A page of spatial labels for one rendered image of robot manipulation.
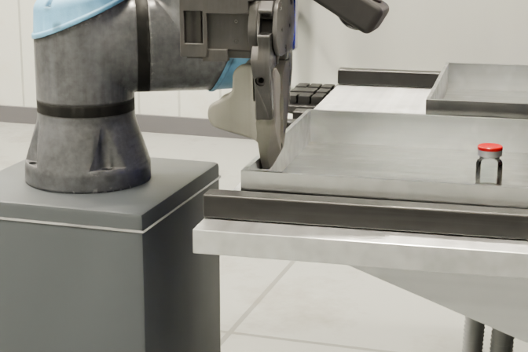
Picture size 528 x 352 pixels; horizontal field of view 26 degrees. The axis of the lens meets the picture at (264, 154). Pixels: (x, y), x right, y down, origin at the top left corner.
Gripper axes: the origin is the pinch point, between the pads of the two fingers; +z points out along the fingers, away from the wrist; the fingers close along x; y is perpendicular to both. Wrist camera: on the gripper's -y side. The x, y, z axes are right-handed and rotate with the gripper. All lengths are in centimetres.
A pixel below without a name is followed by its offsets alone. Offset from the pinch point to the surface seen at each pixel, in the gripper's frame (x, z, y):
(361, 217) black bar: 8.4, 2.6, -8.6
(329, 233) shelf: 9.9, 3.6, -6.4
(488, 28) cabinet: -89, 0, -14
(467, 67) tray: -53, 1, -13
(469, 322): -99, 53, -12
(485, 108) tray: -27.7, 1.0, -16.3
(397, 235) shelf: 9.1, 3.6, -11.4
